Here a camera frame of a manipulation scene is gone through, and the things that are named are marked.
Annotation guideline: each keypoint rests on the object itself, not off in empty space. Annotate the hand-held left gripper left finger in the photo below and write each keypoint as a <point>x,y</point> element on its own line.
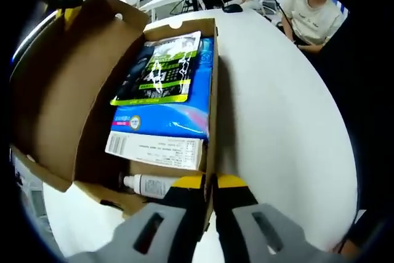
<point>123,244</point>

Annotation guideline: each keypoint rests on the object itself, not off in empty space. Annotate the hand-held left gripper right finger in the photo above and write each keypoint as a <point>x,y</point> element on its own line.
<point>298,249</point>

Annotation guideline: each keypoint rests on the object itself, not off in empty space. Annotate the brown cardboard shoe box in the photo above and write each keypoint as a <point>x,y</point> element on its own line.
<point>55,90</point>

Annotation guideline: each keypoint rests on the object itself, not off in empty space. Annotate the green black soft pouch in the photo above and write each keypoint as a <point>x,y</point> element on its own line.
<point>160,72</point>

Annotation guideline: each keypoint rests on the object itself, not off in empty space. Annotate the blue tissue pack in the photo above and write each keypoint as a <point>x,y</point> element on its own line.
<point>166,118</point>

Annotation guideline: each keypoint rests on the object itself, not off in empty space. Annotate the person's own leg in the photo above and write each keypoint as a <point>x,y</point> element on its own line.
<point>348,243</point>

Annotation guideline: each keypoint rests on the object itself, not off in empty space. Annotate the white spray bottle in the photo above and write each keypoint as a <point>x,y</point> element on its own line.
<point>147,184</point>

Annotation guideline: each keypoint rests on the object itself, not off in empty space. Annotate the white carton with barcode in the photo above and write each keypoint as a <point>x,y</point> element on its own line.
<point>160,152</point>

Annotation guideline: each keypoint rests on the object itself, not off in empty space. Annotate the black computer mouse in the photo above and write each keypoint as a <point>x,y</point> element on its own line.
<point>232,8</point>

